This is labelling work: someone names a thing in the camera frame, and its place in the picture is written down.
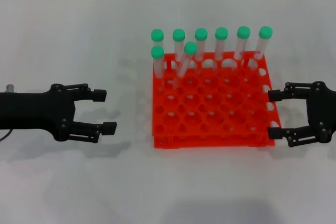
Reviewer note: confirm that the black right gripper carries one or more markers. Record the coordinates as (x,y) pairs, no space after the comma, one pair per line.
(323,111)

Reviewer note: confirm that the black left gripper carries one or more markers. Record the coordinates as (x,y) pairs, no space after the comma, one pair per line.
(34,111)

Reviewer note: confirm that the clear test tube green cap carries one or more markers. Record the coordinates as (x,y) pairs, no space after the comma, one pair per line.
(190,47)
(179,34)
(201,33)
(265,32)
(221,33)
(157,35)
(157,52)
(243,32)

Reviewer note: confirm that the orange plastic test tube rack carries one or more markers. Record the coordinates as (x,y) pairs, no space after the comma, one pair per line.
(210,119)

